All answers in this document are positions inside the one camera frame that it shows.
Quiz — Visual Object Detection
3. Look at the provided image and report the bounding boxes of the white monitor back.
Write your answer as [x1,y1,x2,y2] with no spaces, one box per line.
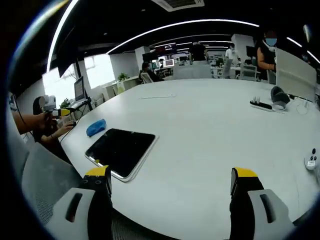
[274,47,317,102]

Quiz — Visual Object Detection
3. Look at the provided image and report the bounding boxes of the person's left hand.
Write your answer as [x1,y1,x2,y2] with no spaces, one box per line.
[42,111,56,131]

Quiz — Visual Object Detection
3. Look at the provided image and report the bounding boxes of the desktop monitor on stand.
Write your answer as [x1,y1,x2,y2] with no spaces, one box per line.
[73,76,86,102]

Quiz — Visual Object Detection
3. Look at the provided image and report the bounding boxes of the grey headphones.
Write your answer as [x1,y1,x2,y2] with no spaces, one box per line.
[270,85,291,105]

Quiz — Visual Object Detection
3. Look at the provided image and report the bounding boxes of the black and white power strip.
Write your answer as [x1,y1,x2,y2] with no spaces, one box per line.
[249,96,273,111]

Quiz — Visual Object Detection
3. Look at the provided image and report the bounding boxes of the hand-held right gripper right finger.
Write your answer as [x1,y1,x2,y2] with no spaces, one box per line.
[229,166,297,240]

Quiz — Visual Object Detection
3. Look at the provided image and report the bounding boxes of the ceiling air vent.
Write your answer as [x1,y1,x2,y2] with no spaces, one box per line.
[151,0,205,11]

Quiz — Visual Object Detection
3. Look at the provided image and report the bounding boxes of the white round button device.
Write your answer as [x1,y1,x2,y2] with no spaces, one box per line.
[303,147,320,171]

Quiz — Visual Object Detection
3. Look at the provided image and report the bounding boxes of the curved ceiling light strip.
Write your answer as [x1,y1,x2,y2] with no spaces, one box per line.
[46,0,79,74]
[106,19,261,55]

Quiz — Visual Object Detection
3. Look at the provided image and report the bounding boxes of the white office chair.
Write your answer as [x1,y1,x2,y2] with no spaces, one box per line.
[239,63,259,81]

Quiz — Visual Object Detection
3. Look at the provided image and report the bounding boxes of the white cable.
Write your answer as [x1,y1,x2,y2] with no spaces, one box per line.
[295,99,311,116]

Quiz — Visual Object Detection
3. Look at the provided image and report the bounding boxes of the grey mesh office chair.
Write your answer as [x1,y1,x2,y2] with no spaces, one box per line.
[21,142,85,226]

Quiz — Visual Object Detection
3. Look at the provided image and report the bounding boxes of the blue cleaning cloth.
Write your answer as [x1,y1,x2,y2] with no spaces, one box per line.
[86,118,107,138]

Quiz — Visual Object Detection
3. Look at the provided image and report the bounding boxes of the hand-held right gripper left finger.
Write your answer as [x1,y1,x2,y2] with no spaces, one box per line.
[46,164,113,240]

